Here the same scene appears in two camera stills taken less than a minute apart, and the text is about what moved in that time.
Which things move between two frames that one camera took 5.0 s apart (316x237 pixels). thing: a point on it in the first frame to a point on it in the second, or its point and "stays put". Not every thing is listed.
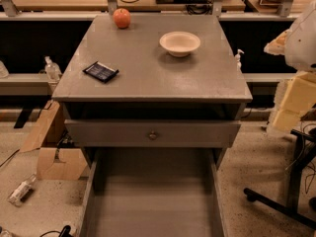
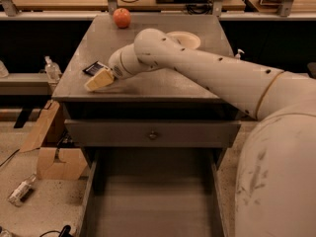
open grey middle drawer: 152,193 stays put
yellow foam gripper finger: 292,99 to 107,76
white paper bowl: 179,44 stays put
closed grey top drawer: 149,132 stays put
